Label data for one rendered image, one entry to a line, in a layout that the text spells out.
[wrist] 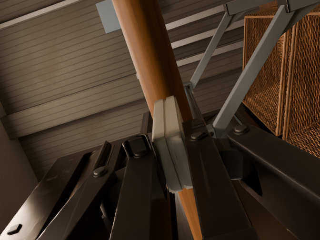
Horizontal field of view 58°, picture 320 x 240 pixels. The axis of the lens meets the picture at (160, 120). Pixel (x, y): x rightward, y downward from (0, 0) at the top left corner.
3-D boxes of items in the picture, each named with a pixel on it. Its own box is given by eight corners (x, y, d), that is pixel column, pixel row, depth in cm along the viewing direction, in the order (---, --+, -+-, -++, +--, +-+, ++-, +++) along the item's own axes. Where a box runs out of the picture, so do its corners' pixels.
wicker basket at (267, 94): (344, 120, 119) (276, 140, 121) (286, 88, 172) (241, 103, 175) (329, -2, 103) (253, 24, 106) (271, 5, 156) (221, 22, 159)
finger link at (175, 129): (166, 136, 13) (182, 131, 13) (164, 97, 20) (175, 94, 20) (185, 191, 14) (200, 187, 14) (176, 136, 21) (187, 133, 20)
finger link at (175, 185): (185, 191, 14) (170, 195, 14) (176, 136, 21) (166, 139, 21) (166, 136, 13) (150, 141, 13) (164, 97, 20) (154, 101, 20)
